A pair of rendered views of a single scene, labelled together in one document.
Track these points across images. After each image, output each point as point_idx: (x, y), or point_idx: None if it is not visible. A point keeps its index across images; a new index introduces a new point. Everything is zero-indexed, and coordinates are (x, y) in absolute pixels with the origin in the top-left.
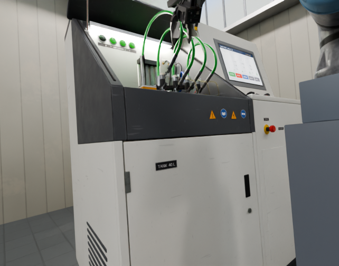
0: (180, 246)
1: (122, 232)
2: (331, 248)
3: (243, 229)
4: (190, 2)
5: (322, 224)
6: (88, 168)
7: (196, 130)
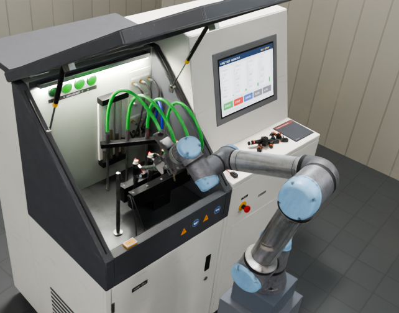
0: None
1: None
2: None
3: (196, 292)
4: (177, 171)
5: None
6: (58, 261)
7: (166, 251)
